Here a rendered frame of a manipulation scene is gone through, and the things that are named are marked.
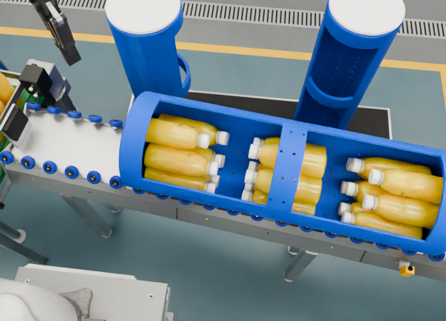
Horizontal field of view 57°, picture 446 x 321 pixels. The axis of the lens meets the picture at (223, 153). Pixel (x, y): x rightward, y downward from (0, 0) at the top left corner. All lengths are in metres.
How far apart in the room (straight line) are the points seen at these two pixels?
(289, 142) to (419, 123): 1.78
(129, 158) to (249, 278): 1.25
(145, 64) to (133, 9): 0.21
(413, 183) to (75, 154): 1.03
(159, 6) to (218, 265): 1.29
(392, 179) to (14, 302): 0.89
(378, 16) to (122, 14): 0.93
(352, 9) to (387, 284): 1.37
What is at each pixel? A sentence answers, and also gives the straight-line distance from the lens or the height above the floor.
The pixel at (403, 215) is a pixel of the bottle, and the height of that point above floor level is 1.13.
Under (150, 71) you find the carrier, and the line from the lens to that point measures 1.71.
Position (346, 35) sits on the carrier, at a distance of 1.61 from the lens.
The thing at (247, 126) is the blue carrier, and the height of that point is 1.06.
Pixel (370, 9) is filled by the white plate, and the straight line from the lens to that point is 1.68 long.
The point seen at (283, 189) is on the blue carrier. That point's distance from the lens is 1.04.
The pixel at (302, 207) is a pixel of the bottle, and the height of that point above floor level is 1.09.
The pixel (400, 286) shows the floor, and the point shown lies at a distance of 2.35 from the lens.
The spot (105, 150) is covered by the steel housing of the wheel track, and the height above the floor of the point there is 0.93.
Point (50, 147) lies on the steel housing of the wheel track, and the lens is 1.49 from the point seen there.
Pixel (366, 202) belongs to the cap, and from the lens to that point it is 1.14.
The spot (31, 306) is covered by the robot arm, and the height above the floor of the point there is 1.33.
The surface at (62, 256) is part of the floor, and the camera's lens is 2.35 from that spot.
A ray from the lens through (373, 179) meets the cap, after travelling 1.13.
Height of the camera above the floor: 2.15
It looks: 64 degrees down
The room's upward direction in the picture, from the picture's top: straight up
